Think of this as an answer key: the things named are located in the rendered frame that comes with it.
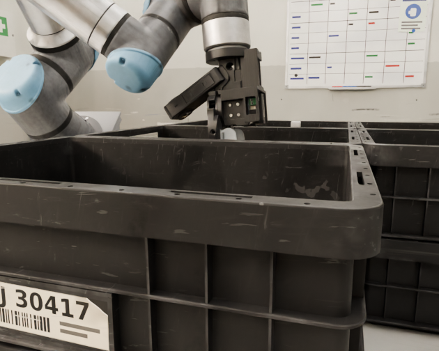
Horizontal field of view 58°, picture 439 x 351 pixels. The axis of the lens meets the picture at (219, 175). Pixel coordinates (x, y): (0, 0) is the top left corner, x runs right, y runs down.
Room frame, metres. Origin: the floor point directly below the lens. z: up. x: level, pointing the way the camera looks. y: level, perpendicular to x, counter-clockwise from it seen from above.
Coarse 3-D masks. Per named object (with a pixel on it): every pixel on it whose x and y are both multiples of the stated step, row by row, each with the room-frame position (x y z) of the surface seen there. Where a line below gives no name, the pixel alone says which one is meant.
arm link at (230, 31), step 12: (204, 24) 0.64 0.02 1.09; (216, 24) 0.62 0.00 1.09; (228, 24) 0.62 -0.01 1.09; (240, 24) 0.63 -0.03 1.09; (204, 36) 0.64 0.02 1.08; (216, 36) 0.62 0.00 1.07; (228, 36) 0.62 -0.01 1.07; (240, 36) 0.62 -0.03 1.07; (204, 48) 0.64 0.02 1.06; (216, 48) 0.63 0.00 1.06
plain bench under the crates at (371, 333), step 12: (372, 324) 0.46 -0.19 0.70; (372, 336) 0.43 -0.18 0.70; (384, 336) 0.43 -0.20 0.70; (396, 336) 0.43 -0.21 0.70; (408, 336) 0.43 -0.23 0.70; (420, 336) 0.43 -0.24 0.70; (432, 336) 0.43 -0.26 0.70; (372, 348) 0.41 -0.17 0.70; (384, 348) 0.41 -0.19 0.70; (396, 348) 0.41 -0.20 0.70; (408, 348) 0.41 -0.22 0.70; (420, 348) 0.41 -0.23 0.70; (432, 348) 0.41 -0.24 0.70
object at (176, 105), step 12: (216, 72) 0.63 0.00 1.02; (192, 84) 0.64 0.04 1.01; (204, 84) 0.63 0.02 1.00; (216, 84) 0.63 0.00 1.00; (180, 96) 0.65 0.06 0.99; (192, 96) 0.64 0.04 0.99; (204, 96) 0.65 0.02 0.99; (168, 108) 0.65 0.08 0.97; (180, 108) 0.65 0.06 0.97; (192, 108) 0.67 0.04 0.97
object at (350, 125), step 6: (198, 120) 1.06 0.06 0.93; (204, 120) 1.08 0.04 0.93; (270, 120) 1.07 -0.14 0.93; (276, 120) 1.07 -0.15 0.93; (282, 120) 1.06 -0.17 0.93; (288, 120) 1.06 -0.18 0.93; (294, 120) 1.06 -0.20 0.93; (300, 120) 1.06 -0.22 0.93; (240, 126) 0.81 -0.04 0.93; (252, 126) 0.81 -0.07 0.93; (258, 126) 0.81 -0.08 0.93; (348, 126) 0.81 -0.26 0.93; (354, 126) 0.81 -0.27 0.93
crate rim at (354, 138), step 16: (144, 128) 0.76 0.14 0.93; (160, 128) 0.83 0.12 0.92; (176, 128) 0.83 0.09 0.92; (192, 128) 0.82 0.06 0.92; (240, 128) 0.79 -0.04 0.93; (256, 128) 0.78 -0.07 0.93; (272, 128) 0.77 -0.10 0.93; (288, 128) 0.76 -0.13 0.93; (304, 128) 0.75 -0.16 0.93; (320, 128) 0.74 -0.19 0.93; (336, 128) 0.74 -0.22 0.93
